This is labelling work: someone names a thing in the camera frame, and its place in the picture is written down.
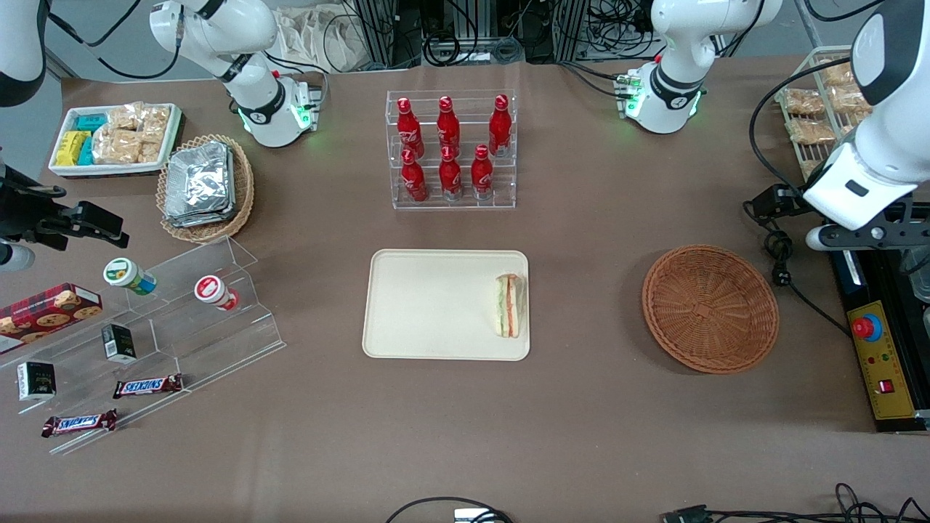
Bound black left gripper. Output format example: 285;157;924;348
751;185;930;251

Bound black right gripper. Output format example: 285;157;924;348
0;166;131;251

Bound triangle sandwich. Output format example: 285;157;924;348
495;273;526;339

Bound white rectangular snack tray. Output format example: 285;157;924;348
48;103;184;179

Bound round brown wicker basket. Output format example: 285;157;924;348
642;245;780;375

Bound oval wicker basket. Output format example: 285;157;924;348
156;134;256;244

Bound beige plastic tray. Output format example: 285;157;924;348
362;249;531;362

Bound green lid yoghurt cup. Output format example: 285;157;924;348
102;257;158;296

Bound clear rice cracker bag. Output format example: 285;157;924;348
107;102;147;132
141;105;172;144
92;129;143;165

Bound yellow snack pack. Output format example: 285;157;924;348
55;131;92;167

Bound red tartan cookie box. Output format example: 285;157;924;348
0;283;103;355

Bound silver foil pack stack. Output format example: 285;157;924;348
164;141;238;228

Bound small black box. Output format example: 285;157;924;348
17;361;57;402
101;323;137;364

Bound red lid yoghurt cup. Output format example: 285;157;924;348
193;275;240;312

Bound clear acrylic stepped display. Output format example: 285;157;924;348
0;236;286;457

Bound snickers bar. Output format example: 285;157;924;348
41;409;118;438
113;374;185;400

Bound black machine with yellow panel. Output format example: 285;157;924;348
828;246;930;434

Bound red cola bottle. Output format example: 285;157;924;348
471;145;495;200
439;145;464;201
400;149;429;203
488;94;513;158
396;97;425;159
437;95;461;155

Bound beige cloth bag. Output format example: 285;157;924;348
275;6;364;73

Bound clear acrylic bottle rack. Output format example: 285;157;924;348
386;89;517;211

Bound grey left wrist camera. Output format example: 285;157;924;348
805;225;844;253

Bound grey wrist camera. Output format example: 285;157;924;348
805;225;844;253
0;243;36;274

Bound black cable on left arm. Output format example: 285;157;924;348
748;62;870;194

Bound black power cable with plug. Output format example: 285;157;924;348
741;203;852;338

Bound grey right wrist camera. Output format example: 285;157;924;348
0;243;36;274

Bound white wire rack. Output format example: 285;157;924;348
774;45;873;182

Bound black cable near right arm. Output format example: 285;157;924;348
45;0;182;81

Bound aluminium frame post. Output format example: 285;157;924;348
552;0;591;63
354;0;409;70

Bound black tangled cables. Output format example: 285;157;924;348
708;482;930;523

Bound black looped cable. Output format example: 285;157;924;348
385;496;514;523

